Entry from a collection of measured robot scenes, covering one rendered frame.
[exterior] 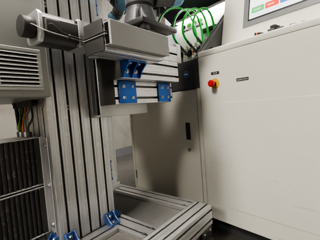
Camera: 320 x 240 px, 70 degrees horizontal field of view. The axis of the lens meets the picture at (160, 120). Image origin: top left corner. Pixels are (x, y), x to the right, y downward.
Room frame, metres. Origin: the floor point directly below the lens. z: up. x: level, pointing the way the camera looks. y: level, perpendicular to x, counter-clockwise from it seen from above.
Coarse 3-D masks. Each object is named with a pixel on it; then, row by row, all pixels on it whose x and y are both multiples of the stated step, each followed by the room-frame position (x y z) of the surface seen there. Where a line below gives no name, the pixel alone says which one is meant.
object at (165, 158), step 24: (192, 96) 1.28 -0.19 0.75; (144, 120) 1.62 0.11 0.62; (168, 120) 1.44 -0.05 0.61; (192, 120) 1.29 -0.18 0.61; (144, 144) 1.64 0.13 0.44; (168, 144) 1.45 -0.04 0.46; (192, 144) 1.30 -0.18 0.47; (144, 168) 1.66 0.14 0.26; (168, 168) 1.46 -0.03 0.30; (192, 168) 1.31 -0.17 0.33; (168, 192) 1.48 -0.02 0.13; (192, 192) 1.32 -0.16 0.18
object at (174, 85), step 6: (180, 66) 1.33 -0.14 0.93; (186, 66) 1.30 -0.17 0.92; (192, 66) 1.27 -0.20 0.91; (180, 72) 1.34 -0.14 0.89; (192, 72) 1.27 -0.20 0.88; (180, 78) 1.34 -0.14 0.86; (186, 78) 1.31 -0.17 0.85; (192, 78) 1.27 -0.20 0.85; (174, 84) 1.38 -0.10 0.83; (180, 84) 1.34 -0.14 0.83; (186, 84) 1.31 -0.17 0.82; (192, 84) 1.27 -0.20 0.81; (174, 90) 1.38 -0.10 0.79; (180, 90) 1.35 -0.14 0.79
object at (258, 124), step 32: (224, 32) 1.39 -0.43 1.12; (224, 64) 1.12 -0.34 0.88; (256, 64) 1.00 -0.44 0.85; (288, 64) 0.90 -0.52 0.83; (224, 96) 1.13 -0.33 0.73; (256, 96) 1.01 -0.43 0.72; (288, 96) 0.91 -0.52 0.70; (224, 128) 1.13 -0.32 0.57; (256, 128) 1.01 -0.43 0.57; (288, 128) 0.91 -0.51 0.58; (224, 160) 1.14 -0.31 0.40; (256, 160) 1.02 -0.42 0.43; (288, 160) 0.92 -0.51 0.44; (224, 192) 1.15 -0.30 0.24; (256, 192) 1.02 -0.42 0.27; (288, 192) 0.92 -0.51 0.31; (224, 224) 1.21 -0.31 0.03; (256, 224) 1.03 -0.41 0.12; (288, 224) 0.92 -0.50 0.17
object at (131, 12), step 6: (138, 0) 0.94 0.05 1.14; (144, 0) 0.94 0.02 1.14; (126, 6) 0.97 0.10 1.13; (132, 6) 0.94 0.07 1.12; (138, 6) 0.94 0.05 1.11; (144, 6) 0.94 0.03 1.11; (150, 6) 0.97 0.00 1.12; (126, 12) 0.97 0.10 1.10; (132, 12) 0.93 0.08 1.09; (138, 12) 0.93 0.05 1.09; (144, 12) 0.93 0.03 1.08; (150, 12) 0.95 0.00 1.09; (126, 18) 0.95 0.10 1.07; (132, 18) 0.93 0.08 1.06; (150, 18) 0.94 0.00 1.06
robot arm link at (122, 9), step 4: (108, 0) 1.38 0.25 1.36; (112, 0) 1.37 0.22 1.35; (116, 0) 1.35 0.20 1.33; (120, 0) 1.35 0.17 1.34; (124, 0) 1.36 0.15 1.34; (112, 4) 1.38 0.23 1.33; (116, 4) 1.35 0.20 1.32; (120, 4) 1.35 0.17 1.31; (124, 4) 1.36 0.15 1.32; (116, 8) 1.38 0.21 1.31; (120, 8) 1.36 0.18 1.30; (124, 8) 1.37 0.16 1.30; (116, 12) 1.43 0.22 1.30; (120, 12) 1.42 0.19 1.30
